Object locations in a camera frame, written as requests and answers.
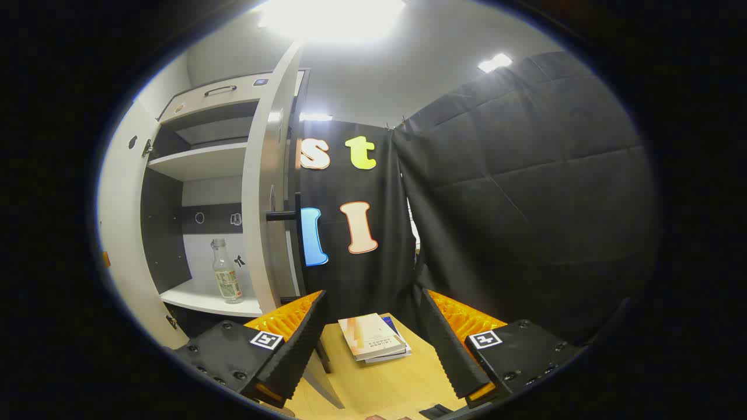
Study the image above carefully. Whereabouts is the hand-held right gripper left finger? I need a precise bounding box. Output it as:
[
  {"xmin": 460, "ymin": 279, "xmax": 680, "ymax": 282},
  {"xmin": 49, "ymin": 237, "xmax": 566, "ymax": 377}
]
[{"xmin": 172, "ymin": 290, "xmax": 327, "ymax": 409}]

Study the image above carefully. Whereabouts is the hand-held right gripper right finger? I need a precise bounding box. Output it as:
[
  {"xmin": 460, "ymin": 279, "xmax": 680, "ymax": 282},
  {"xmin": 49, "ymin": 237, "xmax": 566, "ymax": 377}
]
[{"xmin": 420, "ymin": 289, "xmax": 585, "ymax": 409}]

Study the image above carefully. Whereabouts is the white cabinet door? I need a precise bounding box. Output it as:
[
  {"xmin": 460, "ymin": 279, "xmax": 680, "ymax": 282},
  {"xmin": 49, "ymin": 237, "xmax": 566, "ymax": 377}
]
[
  {"xmin": 241, "ymin": 41, "xmax": 305, "ymax": 319},
  {"xmin": 97, "ymin": 99, "xmax": 190, "ymax": 351}
]

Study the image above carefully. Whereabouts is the clear glass bottle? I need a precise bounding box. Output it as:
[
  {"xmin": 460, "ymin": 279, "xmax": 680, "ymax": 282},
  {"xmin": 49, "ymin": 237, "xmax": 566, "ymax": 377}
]
[{"xmin": 211, "ymin": 237, "xmax": 244, "ymax": 305}]

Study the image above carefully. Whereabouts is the black door handle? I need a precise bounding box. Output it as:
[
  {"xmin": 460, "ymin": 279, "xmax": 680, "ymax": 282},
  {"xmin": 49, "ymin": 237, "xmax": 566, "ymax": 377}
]
[{"xmin": 266, "ymin": 192, "xmax": 304, "ymax": 269}]

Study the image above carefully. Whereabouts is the white cabinet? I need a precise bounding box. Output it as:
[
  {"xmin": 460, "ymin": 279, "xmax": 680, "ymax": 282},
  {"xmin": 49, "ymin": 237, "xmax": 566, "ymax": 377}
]
[{"xmin": 140, "ymin": 69, "xmax": 310, "ymax": 319}]

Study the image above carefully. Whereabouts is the white cabinet drawer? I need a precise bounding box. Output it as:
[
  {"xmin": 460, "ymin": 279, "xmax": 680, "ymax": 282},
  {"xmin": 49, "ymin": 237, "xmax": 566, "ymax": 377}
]
[{"xmin": 159, "ymin": 71, "xmax": 305, "ymax": 124}]

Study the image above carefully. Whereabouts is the beige paperback book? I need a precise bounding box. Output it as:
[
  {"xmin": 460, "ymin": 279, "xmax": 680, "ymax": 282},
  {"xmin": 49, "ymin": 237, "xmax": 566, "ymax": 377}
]
[{"xmin": 338, "ymin": 313, "xmax": 407, "ymax": 361}]

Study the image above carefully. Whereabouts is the black backdrop cloth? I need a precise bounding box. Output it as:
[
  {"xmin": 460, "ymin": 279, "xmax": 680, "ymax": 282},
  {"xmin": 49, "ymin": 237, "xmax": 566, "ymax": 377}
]
[{"xmin": 292, "ymin": 51, "xmax": 660, "ymax": 345}]

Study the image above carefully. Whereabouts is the large ceiling light panel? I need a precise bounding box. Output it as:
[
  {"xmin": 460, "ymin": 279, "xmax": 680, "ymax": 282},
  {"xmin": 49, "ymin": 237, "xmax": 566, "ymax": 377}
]
[{"xmin": 257, "ymin": 0, "xmax": 406, "ymax": 43}]

